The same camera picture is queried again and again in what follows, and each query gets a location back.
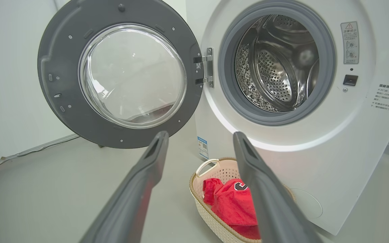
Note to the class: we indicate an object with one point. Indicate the washing machine drum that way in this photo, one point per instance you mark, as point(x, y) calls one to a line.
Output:
point(275, 74)

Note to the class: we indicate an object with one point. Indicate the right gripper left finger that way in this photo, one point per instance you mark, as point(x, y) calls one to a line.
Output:
point(130, 202)

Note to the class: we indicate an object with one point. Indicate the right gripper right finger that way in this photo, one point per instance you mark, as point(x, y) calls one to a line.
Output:
point(272, 202)

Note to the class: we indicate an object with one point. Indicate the red jersey with print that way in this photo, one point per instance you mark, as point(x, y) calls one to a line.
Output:
point(235, 206)

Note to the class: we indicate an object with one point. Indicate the blue energy label sticker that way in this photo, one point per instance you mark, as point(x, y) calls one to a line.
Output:
point(203, 147)

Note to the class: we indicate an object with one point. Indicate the cream perforated laundry basket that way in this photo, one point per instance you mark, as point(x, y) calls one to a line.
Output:
point(211, 222)

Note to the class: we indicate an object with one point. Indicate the round black glass washer door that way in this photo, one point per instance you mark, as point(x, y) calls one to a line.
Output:
point(62, 67)

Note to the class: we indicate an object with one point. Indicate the metal door hinge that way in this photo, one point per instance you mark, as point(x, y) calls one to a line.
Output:
point(209, 67)

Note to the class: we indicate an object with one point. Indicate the white front-load washing machine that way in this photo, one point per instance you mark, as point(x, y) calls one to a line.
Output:
point(333, 175)

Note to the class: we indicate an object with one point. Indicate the grey warning label sticker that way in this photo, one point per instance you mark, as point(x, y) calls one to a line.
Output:
point(349, 42)

